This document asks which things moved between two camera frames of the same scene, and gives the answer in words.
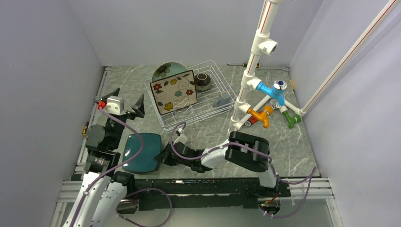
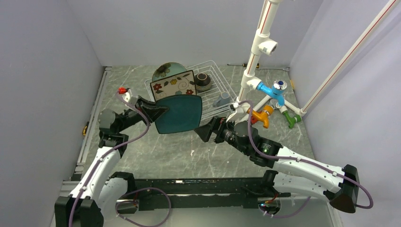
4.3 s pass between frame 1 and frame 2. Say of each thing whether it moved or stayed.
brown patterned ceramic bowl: stayed
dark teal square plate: moved
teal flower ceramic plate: stayed
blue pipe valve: stayed
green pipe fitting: stayed
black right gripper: moved
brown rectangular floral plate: stayed
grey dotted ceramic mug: stayed
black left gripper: moved
